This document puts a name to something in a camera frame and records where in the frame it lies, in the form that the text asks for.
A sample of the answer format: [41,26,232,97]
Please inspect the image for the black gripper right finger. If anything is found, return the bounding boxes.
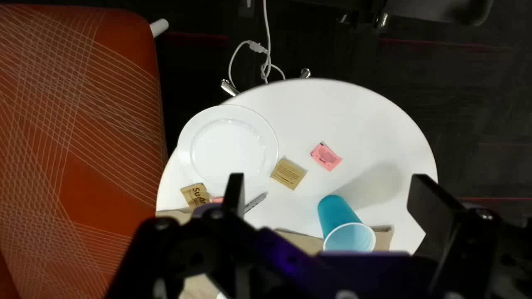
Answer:
[407,175,465,256]

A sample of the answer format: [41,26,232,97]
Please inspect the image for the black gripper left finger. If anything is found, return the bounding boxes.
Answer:
[221,173,244,217]

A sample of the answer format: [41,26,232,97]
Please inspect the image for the grey Sharpie marker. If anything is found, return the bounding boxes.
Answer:
[242,192,267,215]

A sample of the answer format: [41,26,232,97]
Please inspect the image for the blue plastic cup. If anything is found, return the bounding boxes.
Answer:
[317,195,375,253]

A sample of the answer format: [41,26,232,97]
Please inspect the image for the crumpled brown sugar packet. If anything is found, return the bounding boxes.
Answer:
[181,183,211,210]

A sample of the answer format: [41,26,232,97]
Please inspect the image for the brown paper napkin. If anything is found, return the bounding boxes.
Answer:
[156,208,204,225]

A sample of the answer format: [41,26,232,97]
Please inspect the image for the white plate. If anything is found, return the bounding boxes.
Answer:
[182,105,277,183]

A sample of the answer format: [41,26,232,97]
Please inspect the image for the round white table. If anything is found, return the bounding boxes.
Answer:
[156,79,437,253]

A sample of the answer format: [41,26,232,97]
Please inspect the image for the pink sweetener packet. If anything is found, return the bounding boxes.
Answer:
[310,143,342,172]

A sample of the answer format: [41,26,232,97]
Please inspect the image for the white cable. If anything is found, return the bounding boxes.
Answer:
[225,0,287,94]

